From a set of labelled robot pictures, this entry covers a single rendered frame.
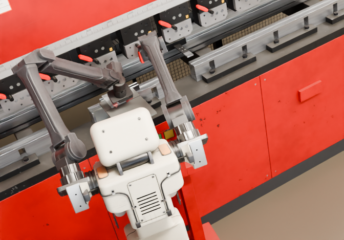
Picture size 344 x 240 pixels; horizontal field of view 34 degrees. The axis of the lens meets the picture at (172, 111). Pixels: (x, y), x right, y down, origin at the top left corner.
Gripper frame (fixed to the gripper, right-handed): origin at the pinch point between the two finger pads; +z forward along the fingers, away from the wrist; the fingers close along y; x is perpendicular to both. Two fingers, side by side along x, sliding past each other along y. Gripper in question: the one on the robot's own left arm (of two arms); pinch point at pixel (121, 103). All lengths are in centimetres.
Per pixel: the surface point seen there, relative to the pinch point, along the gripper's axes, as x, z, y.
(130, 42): -17.7, -16.8, -14.3
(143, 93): -5.0, 10.0, -13.8
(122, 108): 2.8, -0.1, 0.6
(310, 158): 44, 83, -102
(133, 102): 2.4, 0.2, -5.4
